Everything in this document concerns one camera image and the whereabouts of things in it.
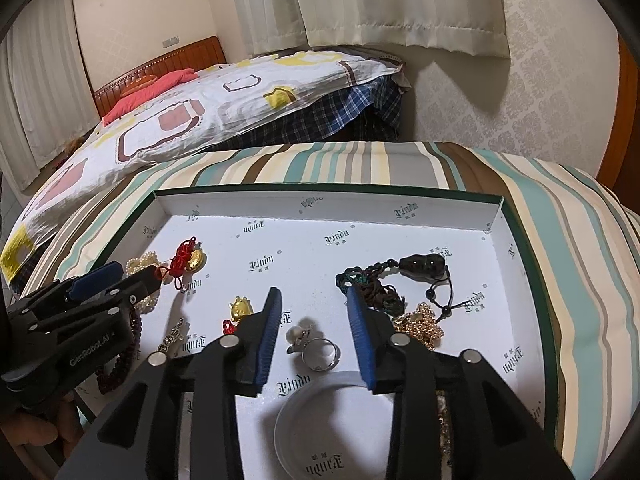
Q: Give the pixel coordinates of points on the wooden headboard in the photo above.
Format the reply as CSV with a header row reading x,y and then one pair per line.
x,y
175,57

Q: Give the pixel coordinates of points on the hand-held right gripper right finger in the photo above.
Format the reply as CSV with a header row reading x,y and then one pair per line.
x,y
360,340

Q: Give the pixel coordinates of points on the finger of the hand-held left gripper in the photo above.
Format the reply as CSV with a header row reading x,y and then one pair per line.
x,y
142,282
97,277

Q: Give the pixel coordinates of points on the wooden wardrobe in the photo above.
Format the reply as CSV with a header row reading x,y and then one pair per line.
x,y
622,125

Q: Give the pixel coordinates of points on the wall socket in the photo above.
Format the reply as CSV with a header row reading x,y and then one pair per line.
x,y
170,41

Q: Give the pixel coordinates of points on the pink pillow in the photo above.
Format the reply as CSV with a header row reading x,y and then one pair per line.
x,y
130,105

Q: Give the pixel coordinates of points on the orange cushion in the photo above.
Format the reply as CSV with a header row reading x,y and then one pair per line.
x,y
137,85

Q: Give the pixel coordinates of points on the green cardboard box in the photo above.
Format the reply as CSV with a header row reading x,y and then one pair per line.
x,y
300,250

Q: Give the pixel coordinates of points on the sheer white curtain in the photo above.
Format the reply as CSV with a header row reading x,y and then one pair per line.
x,y
260,5

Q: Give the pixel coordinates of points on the striped bed cover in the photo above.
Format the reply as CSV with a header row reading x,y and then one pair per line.
x,y
575,220

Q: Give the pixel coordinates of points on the cream curtain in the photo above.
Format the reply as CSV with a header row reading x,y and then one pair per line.
x,y
400,5

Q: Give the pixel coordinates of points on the gold frog red bead charm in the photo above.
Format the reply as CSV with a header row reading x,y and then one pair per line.
x,y
239,308

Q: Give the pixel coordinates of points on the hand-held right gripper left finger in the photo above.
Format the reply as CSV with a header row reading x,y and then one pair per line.
x,y
270,340

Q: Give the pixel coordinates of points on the white patterned quilt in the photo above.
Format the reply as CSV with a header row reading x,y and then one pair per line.
x,y
225,105

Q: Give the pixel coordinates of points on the red knot gold charm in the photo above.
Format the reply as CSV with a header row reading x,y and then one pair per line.
x,y
196,260

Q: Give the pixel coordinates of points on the white pleated curtain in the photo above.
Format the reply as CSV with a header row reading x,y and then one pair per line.
x,y
40,85

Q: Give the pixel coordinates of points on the person's left hand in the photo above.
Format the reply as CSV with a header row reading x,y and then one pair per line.
x,y
30,430

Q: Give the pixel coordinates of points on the white jade bangle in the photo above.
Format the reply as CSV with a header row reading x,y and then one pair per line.
x,y
285,410

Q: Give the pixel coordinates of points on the blue plaid sheet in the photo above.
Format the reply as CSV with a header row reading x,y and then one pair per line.
x,y
325,115

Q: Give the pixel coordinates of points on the small silver clip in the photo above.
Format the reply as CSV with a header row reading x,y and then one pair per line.
x,y
172,336

